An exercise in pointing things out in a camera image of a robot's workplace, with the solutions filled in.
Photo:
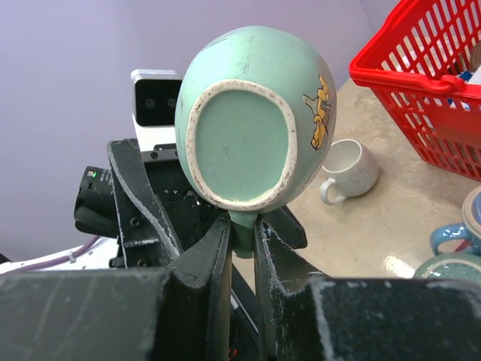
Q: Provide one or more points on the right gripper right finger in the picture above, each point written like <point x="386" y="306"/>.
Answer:
<point x="305" y="315"/>

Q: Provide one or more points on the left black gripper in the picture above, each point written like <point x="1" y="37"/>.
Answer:
<point x="159" y="215"/>

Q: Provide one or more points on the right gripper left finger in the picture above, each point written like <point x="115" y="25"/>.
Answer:
<point x="177" y="312"/>

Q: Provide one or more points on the small green mug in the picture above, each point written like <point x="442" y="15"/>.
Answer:
<point x="254" y="121"/>

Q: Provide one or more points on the white speckled mug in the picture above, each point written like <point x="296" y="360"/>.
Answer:
<point x="351" y="170"/>

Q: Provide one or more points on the teal green mug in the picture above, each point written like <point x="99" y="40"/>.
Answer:
<point x="462" y="266"/>

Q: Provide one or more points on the light blue tall mug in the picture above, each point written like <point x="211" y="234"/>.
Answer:
<point x="468" y="229"/>

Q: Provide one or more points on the red plastic shopping basket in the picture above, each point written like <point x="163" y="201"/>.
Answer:
<point x="413" y="66"/>

